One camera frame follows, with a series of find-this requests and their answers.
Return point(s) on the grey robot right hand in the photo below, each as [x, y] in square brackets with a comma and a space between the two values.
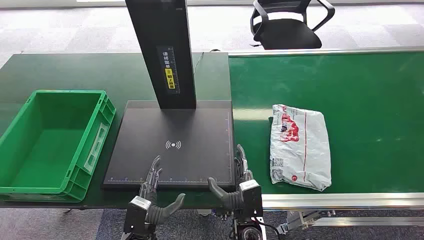
[232, 200]

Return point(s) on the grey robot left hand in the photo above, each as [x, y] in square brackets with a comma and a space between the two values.
[155, 212]

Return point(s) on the white plastic mailer package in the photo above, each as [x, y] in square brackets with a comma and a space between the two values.
[301, 149]

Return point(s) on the black inbound scanner machine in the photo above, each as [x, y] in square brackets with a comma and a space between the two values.
[172, 159]

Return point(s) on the green conveyor belt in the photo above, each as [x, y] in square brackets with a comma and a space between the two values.
[364, 116]

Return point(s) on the green plastic crate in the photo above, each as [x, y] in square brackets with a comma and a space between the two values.
[46, 149]

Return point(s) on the black yellow warning label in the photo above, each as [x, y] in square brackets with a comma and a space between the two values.
[169, 74]

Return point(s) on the black office chair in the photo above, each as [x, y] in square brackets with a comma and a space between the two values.
[288, 34]

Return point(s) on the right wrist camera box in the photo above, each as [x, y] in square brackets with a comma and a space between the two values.
[251, 198]

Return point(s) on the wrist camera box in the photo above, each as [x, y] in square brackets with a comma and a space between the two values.
[251, 198]
[135, 215]

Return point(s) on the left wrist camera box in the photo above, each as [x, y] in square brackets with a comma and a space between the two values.
[135, 215]

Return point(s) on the aluminium conveyor frame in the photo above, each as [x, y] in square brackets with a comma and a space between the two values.
[348, 200]

